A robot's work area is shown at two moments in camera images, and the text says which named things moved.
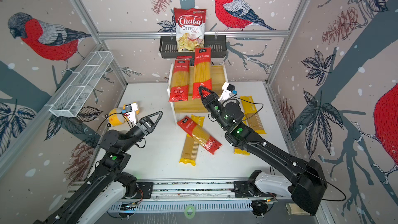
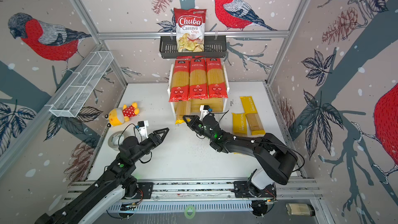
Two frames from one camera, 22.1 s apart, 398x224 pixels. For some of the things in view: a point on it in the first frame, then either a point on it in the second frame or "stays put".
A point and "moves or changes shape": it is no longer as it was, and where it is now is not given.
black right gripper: [211, 103] -> [194, 123]
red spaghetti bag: [180, 82] stays put
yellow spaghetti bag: [190, 149] -> [182, 108]
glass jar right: [293, 209] stays put
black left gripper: [145, 123] -> [155, 139]
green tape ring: [189, 211] stays put
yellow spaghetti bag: [251, 117] stays put
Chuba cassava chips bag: [190, 24] stays put
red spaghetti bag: [200, 135] -> [216, 81]
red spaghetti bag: [202, 70] moves or changes shape
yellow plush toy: [116, 116] stays put
